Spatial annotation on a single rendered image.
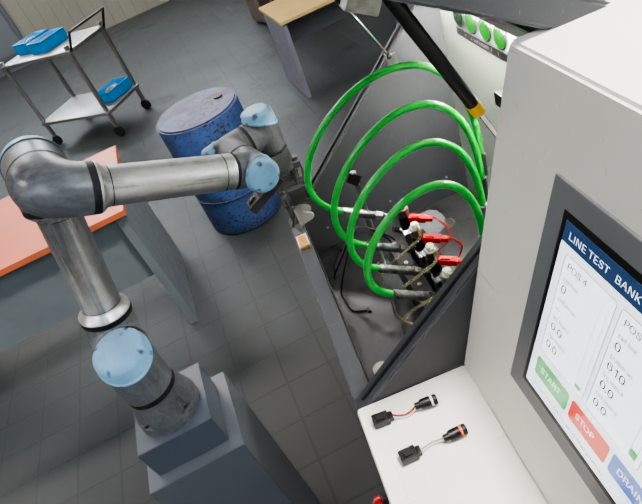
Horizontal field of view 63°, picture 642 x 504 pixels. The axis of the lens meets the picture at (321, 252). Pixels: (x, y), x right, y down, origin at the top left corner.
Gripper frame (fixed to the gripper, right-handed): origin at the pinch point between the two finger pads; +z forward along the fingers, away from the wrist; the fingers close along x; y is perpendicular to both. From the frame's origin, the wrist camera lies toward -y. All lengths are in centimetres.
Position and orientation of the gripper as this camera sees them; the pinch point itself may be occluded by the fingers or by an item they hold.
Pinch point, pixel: (297, 228)
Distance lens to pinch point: 141.4
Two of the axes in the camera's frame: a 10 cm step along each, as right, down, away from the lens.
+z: 3.0, 7.1, 6.3
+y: 9.2, -3.9, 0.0
